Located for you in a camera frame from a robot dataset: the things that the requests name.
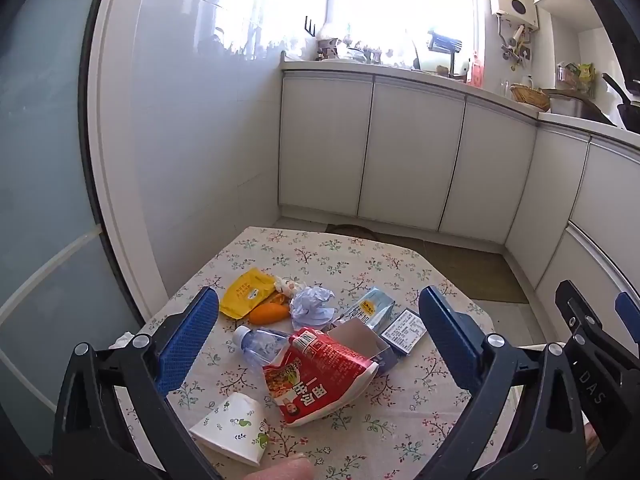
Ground black dish rack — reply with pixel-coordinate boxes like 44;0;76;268
427;30;463;76

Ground bright kitchen window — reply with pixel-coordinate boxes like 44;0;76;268
220;0;481;68

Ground blue cardboard box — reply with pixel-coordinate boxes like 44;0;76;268
325;308;428;373

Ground white paper cup green print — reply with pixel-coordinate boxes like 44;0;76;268
189;392;271;466

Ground frosted glass sliding door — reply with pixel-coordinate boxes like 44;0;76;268
0;0;166;461

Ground silver blue milk carton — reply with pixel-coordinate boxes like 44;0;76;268
332;287;396;333

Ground round woven pad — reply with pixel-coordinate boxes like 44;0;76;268
325;223;381;241

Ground snack packets on counter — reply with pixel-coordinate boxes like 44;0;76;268
556;61;597;98

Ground red bottle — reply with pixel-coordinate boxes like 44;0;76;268
467;51;485;88

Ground yellow snack pouch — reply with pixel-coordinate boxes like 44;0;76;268
222;267;276;318

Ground white plastic bag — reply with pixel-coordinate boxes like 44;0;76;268
290;284;337;331

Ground floral tablecloth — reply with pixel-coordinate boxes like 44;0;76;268
112;226;518;480

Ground metal tray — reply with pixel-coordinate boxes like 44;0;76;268
542;89;616;126

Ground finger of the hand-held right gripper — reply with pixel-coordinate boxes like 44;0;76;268
554;280;608;343
615;291;640;331

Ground red instant noodle bowl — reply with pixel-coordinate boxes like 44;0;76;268
262;327;381;428

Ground row of small windowsill items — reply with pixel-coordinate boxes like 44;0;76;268
315;30;416;68

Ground clear plastic bottle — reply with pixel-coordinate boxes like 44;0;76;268
234;325;296;368

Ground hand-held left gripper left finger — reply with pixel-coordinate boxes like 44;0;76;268
52;286;221;480

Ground person's left hand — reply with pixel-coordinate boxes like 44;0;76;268
249;454;315;480

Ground black frying pan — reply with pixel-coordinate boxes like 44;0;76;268
601;72;640;131

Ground small white orange wrapper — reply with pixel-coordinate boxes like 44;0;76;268
274;276;306;301

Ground wicker basket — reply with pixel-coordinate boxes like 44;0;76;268
509;82;551;111

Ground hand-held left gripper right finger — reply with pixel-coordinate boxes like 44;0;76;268
418;285;588;480

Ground white kitchen cabinet unit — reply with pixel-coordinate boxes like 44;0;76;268
277;67;640;356

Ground orange mango-shaped toy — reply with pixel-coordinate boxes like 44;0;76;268
248;300;291;325

